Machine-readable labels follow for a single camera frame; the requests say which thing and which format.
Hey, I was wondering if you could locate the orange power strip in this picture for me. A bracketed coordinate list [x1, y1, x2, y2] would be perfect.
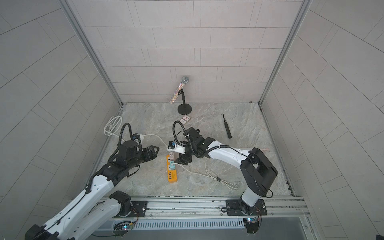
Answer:
[167, 155, 178, 183]

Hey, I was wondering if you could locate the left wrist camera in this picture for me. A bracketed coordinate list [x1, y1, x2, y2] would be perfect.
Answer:
[131, 134, 144, 142]

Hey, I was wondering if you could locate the black microphone stand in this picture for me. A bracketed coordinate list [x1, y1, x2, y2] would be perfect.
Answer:
[178, 89, 192, 115]

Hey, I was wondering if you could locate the white charging cable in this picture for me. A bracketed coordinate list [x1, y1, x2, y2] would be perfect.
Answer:
[174, 158, 241, 191]

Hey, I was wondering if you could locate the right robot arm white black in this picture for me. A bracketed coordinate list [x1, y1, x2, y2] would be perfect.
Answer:
[168, 121, 278, 216]

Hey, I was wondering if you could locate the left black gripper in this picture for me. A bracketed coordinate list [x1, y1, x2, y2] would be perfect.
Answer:
[127, 145, 161, 170]

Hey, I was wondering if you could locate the white power strip cord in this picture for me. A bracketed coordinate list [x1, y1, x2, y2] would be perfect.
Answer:
[103, 115, 168, 148]

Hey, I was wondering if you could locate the small pink patterned box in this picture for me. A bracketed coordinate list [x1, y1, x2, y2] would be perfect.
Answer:
[180, 115, 192, 126]

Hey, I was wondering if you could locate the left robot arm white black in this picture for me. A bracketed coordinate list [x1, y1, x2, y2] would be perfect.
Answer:
[25, 123, 160, 240]

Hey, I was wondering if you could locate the glitter microphone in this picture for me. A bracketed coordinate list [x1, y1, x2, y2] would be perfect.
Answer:
[169, 76, 189, 104]

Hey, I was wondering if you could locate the aluminium mounting rail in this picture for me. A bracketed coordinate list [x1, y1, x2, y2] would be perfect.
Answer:
[132, 196, 310, 220]

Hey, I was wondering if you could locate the black electric toothbrush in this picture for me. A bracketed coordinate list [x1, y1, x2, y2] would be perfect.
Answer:
[222, 114, 232, 139]

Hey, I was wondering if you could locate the teal charger adapter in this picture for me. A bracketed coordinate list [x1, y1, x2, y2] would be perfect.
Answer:
[168, 161, 176, 171]

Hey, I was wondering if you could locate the white vented cable duct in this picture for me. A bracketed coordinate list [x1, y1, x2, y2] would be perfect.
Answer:
[95, 218, 245, 231]

